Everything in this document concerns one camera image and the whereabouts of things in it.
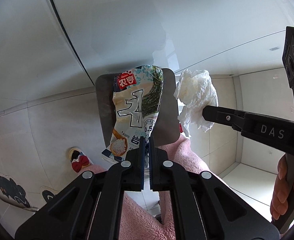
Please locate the pink fleece trouser leg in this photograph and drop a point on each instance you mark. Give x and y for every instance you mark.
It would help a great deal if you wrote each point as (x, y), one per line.
(148, 215)

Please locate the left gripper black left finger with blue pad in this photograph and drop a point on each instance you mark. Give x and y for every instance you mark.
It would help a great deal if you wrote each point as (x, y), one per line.
(90, 206)

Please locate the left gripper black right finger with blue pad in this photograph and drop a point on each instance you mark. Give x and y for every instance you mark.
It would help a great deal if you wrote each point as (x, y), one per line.
(203, 206)

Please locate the seaweed rice snack wrapper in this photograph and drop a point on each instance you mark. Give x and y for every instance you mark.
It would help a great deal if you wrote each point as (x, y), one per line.
(137, 97)

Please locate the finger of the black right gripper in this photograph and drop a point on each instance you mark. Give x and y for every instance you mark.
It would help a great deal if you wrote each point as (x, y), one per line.
(225, 116)

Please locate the person's right hand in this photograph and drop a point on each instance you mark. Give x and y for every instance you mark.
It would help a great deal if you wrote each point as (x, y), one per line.
(279, 203)

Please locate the red bow slipper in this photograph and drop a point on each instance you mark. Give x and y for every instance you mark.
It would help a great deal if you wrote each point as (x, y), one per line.
(78, 159)

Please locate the white tissue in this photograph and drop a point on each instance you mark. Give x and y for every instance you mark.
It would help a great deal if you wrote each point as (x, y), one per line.
(196, 91)

